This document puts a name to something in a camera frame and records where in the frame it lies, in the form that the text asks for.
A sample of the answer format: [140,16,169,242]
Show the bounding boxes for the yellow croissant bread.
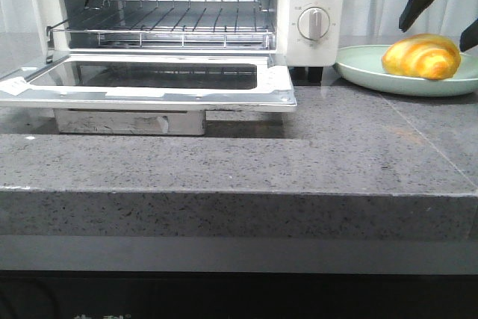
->
[381,34,462,81]

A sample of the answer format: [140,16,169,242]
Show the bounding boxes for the oven glass door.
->
[1,52,297,112]

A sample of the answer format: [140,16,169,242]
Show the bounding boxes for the white Toshiba toaster oven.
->
[22,0,347,85]

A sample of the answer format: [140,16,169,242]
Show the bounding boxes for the light green plate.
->
[334,45,477,97]

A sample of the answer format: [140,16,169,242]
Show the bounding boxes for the lower timer knob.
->
[297,7,330,41]

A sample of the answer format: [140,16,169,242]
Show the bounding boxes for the metal wire oven rack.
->
[46,0,276,52]

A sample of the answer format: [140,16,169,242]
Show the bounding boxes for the white oven door handle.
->
[54,109,206,136]

